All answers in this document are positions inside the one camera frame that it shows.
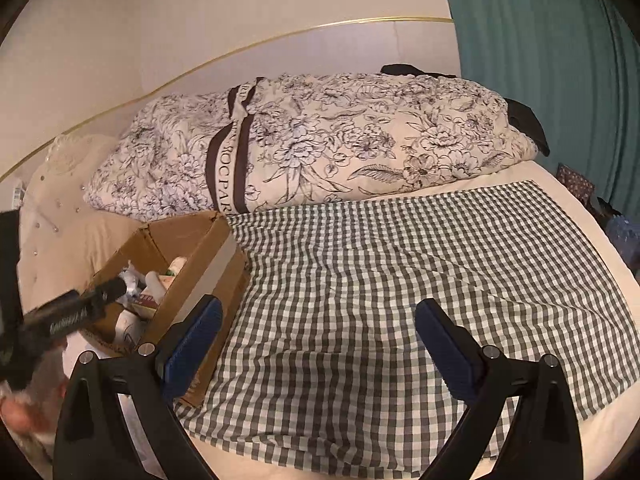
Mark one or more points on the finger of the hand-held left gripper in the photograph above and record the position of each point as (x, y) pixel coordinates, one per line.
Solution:
(90, 305)

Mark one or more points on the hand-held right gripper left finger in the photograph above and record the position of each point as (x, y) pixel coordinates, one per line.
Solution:
(195, 345)

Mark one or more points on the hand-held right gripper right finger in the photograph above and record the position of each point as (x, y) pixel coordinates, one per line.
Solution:
(442, 345)

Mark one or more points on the silver plastic bag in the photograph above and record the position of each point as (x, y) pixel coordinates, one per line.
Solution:
(132, 277)

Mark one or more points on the white bottle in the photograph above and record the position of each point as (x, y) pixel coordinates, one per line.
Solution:
(156, 284)

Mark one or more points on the cardboard box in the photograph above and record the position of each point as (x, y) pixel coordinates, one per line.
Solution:
(200, 270)

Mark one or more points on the person's left hand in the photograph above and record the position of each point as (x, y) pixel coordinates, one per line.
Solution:
(20, 410)

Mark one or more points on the beige pillow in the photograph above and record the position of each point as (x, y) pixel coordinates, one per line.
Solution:
(100, 240)

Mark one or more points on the green checked cloth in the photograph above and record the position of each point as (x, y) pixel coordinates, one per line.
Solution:
(375, 270)

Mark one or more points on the cream studded cushion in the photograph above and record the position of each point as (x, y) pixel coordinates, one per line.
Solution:
(55, 185)

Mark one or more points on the floral patterned fabric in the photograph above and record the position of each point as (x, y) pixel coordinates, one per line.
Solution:
(575, 182)

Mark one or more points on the blue patterned bag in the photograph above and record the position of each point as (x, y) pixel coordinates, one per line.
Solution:
(625, 235)

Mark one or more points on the floral patterned pillow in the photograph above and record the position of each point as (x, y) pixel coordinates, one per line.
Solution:
(350, 135)

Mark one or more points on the white headboard with gold trim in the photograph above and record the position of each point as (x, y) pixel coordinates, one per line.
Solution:
(150, 80)

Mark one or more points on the teal curtain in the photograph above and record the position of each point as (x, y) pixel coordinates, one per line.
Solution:
(540, 60)

